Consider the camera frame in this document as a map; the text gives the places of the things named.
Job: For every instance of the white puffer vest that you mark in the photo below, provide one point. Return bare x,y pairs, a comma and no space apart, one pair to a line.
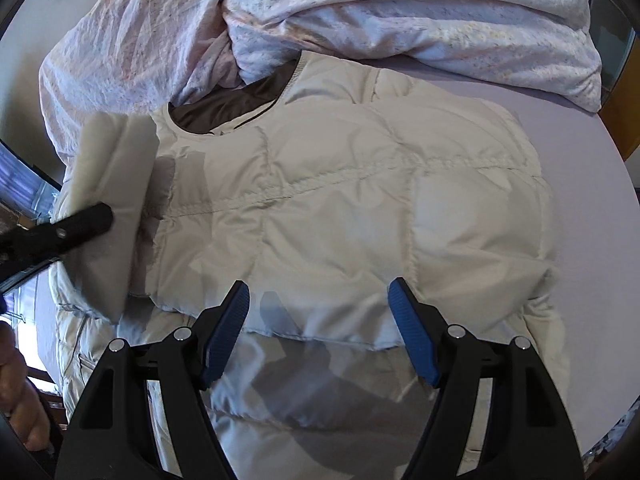
350,200

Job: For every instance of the wooden wardrobe with glass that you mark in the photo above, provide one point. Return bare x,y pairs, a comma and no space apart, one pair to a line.
617,45

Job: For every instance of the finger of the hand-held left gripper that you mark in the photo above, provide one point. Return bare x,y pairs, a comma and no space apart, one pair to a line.
80,224

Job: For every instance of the pink floral duvet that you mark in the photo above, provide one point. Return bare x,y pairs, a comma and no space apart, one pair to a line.
320,15

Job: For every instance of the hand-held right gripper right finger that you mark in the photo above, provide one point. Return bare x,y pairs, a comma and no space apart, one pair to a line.
411,317

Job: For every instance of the person's left hand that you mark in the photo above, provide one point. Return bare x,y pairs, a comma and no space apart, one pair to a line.
17,390

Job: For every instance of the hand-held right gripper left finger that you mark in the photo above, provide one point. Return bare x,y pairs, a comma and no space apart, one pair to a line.
227,317

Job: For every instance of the dark framed window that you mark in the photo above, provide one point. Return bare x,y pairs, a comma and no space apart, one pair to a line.
17,170

